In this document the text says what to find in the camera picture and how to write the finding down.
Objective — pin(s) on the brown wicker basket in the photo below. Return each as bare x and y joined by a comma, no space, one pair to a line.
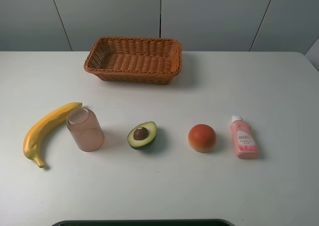
135,59

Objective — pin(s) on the yellow banana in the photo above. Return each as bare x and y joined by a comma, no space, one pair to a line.
37,133

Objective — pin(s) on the red orange tomato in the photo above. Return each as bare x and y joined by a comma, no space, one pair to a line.
202,138

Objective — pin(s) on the pink translucent plastic cup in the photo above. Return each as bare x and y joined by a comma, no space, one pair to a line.
85,129

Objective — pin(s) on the black tray edge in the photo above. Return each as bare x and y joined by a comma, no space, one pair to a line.
200,222

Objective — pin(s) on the halved avocado with pit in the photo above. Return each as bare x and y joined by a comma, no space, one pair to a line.
142,136

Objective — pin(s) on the pink bottle with white cap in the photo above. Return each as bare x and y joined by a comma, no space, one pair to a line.
243,141

